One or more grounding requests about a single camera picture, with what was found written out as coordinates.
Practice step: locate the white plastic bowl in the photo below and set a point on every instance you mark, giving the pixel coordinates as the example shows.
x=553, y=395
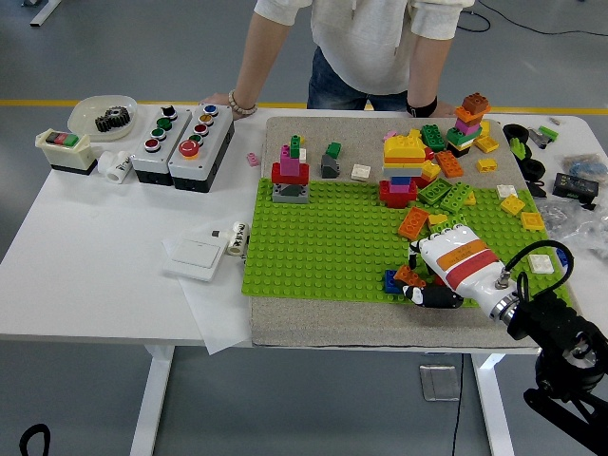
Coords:
x=85, y=116

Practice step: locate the green studded baseplate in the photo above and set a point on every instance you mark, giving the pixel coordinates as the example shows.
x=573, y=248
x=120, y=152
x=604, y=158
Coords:
x=309, y=247

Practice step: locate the grey toy piece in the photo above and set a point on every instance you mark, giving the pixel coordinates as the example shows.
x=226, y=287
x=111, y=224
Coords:
x=538, y=138

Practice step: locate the brick tower with brown top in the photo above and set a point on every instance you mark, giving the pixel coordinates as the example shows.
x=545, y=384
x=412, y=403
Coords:
x=470, y=123

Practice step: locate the dark green long brick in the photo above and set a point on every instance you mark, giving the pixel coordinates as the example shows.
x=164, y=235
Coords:
x=433, y=138

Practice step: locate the plastic bag with blue parts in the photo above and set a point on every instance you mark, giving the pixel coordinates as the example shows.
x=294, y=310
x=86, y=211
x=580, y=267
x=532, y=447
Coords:
x=584, y=166

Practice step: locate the black digital meter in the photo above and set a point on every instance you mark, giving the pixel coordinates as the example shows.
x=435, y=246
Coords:
x=575, y=186

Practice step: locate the small blue piece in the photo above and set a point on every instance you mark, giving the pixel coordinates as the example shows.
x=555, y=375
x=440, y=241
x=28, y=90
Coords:
x=563, y=257

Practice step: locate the blue square brick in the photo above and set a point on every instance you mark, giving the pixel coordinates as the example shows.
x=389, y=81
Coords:
x=390, y=282

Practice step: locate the grey slope brick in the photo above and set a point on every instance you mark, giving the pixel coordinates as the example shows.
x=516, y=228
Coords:
x=330, y=167

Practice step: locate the grey metal frame foot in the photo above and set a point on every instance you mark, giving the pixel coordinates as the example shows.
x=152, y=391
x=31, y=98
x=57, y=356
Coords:
x=45, y=13

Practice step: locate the beige red-green switch box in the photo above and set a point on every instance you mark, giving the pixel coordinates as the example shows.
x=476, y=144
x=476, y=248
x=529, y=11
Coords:
x=66, y=154

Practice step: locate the black wristwatch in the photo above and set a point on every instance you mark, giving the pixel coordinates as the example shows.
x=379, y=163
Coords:
x=420, y=108

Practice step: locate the translucent paper sheet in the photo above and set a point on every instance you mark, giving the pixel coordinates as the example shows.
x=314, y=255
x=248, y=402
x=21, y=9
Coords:
x=214, y=313

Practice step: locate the person's right hand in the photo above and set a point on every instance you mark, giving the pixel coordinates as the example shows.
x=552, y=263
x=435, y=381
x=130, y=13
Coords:
x=217, y=99

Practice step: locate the small white pipe fitting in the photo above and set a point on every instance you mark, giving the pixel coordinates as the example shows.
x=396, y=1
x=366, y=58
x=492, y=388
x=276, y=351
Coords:
x=236, y=239

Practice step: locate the black metal gear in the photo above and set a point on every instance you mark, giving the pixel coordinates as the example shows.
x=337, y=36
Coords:
x=113, y=119

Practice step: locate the clear plastic bags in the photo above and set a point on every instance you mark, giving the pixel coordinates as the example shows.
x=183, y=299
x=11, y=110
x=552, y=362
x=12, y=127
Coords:
x=584, y=223

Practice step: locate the person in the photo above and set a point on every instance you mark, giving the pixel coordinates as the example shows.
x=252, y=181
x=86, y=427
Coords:
x=361, y=43

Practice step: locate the person's left forearm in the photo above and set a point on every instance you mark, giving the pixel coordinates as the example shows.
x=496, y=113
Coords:
x=430, y=71

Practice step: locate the grey-brown mat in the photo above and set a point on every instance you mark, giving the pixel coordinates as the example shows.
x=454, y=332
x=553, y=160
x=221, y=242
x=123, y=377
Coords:
x=332, y=325

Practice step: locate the small yellow brick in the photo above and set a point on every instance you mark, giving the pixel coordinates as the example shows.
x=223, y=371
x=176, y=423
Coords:
x=437, y=219
x=487, y=165
x=470, y=197

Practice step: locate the small lime green brick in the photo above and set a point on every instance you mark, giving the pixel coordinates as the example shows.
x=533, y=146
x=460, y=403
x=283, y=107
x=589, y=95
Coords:
x=549, y=133

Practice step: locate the brick tower with yellow top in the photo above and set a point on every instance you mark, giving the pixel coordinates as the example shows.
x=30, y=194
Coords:
x=401, y=152

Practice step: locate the yellow square brick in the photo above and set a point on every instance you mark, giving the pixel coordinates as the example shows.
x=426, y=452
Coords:
x=512, y=203
x=430, y=169

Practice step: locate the metal floor socket plate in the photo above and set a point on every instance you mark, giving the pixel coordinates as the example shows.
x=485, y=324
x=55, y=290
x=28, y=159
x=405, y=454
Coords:
x=439, y=382

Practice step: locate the small pink brick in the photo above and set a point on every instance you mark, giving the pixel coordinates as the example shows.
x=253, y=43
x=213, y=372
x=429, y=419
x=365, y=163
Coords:
x=253, y=159

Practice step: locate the white pipe tee fitting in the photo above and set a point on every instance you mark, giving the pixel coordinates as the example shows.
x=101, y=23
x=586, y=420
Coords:
x=114, y=167

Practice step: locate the small black part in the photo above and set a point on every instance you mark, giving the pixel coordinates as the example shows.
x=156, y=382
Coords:
x=539, y=188

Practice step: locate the grey four-button control box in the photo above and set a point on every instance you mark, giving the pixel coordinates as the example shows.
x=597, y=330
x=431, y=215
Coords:
x=152, y=164

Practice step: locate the green toy plant piece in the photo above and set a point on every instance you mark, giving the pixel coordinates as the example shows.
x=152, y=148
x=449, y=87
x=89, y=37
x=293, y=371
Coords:
x=521, y=149

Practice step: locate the grey emergency-stop control box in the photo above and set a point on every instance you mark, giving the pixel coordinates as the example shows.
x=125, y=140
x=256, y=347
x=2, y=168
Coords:
x=199, y=166

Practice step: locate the white wall switch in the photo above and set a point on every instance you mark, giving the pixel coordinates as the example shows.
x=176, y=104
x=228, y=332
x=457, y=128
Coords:
x=192, y=256

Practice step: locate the yellow flat brick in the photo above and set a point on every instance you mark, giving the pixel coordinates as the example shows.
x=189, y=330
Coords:
x=488, y=144
x=531, y=221

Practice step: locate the brick tower with magenta middle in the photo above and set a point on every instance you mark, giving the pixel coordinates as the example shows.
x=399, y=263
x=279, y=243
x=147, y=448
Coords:
x=290, y=168

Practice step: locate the black toy tyre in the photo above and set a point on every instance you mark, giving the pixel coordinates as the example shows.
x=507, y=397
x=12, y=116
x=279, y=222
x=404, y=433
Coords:
x=526, y=167
x=507, y=130

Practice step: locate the person's right forearm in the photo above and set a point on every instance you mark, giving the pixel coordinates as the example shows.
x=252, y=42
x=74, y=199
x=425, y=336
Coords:
x=259, y=57

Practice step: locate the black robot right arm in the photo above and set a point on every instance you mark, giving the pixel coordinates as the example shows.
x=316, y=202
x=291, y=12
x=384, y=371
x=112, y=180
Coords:
x=551, y=318

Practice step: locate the orange long brick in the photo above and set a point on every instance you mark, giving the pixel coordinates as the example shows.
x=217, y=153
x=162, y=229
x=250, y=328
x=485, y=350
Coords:
x=412, y=222
x=450, y=165
x=408, y=276

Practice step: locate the person's left hand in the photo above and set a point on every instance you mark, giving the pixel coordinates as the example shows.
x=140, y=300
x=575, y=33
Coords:
x=444, y=110

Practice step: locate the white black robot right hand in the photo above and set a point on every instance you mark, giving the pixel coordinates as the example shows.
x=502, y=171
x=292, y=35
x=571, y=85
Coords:
x=465, y=266

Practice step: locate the lime green long brick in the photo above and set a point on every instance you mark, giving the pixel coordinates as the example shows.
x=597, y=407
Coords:
x=456, y=221
x=456, y=197

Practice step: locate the white square tile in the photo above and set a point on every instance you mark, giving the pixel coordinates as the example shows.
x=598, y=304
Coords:
x=361, y=172
x=507, y=190
x=541, y=263

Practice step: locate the white table leg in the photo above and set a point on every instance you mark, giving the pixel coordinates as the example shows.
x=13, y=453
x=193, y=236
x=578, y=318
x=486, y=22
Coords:
x=152, y=404
x=494, y=408

